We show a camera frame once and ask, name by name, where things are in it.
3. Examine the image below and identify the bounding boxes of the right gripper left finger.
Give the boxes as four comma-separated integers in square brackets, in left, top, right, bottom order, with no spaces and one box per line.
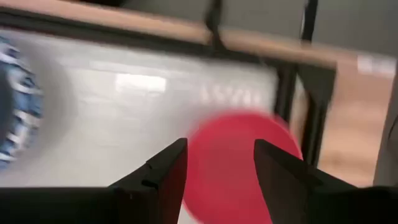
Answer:
[108,138,189,224]

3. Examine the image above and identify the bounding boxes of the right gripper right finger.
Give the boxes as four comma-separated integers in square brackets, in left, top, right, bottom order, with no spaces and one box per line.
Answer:
[253,138,358,224]

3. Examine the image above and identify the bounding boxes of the red bowl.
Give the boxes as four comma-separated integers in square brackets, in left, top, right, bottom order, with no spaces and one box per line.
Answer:
[183,110,304,224]

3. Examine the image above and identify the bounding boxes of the blue patterned white plate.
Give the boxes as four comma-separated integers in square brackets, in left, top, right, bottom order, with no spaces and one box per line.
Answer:
[0,35,44,170]

